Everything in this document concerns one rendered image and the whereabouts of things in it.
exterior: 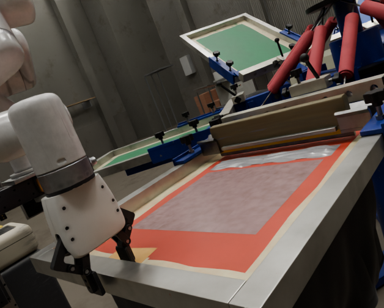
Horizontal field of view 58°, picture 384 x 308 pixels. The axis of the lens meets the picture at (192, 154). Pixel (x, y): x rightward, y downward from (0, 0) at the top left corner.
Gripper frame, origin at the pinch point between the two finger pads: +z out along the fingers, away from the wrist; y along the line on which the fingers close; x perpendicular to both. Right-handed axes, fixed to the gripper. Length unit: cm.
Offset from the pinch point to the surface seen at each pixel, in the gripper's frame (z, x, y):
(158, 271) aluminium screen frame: -0.9, 11.4, -0.8
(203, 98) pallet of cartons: 34, -619, -760
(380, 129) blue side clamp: -2, 29, -46
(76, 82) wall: -157, -976, -607
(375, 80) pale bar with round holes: -6, 21, -80
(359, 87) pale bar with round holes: -5, 17, -80
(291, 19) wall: -82, -359, -901
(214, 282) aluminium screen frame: -0.9, 21.7, -0.5
